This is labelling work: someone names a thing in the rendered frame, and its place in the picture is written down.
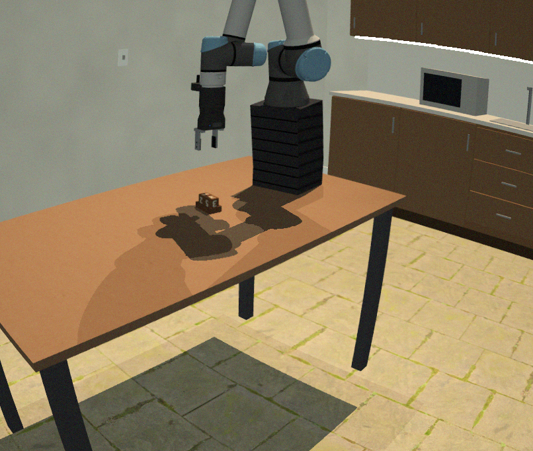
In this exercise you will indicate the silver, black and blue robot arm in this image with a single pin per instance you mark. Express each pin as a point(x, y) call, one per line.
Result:
point(299, 58)

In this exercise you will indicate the brown wooden tray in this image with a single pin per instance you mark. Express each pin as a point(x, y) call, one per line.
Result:
point(207, 209)

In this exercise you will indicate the brown calendar cube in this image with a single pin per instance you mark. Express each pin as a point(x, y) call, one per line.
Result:
point(201, 197)
point(211, 201)

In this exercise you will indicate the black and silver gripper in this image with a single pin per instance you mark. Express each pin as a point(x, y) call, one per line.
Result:
point(211, 103)

